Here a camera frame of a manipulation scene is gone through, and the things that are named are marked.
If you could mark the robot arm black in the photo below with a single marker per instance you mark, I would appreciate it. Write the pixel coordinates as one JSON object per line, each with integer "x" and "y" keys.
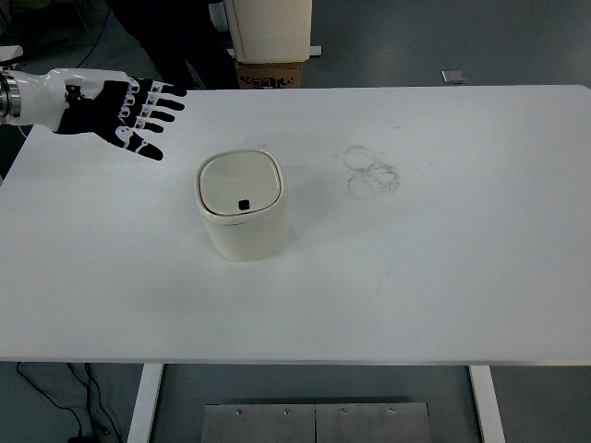
{"x": 8, "y": 99}

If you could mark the grey metal plate with screws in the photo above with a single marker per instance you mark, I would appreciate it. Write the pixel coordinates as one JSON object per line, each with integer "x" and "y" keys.
{"x": 318, "y": 424}

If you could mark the brown cardboard box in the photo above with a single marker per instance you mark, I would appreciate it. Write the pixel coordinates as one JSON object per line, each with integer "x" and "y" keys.
{"x": 268, "y": 76}

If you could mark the small grey floor plate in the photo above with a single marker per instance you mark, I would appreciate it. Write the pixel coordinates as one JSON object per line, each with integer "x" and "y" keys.
{"x": 453, "y": 76}

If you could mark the cream cabinet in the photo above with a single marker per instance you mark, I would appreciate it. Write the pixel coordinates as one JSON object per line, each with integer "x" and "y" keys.
{"x": 272, "y": 27}

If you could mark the person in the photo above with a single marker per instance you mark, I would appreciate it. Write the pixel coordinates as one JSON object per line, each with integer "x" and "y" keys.
{"x": 203, "y": 60}

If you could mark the white table leg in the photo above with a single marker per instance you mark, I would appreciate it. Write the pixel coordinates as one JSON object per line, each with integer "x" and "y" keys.
{"x": 144, "y": 406}
{"x": 487, "y": 406}

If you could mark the cream trash bin with lid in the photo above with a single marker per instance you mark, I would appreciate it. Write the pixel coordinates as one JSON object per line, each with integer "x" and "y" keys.
{"x": 249, "y": 231}

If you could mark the white side table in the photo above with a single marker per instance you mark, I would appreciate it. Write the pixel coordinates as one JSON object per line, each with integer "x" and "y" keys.
{"x": 9, "y": 53}

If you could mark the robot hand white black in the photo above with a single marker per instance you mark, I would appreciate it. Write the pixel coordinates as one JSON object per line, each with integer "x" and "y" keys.
{"x": 83, "y": 113}

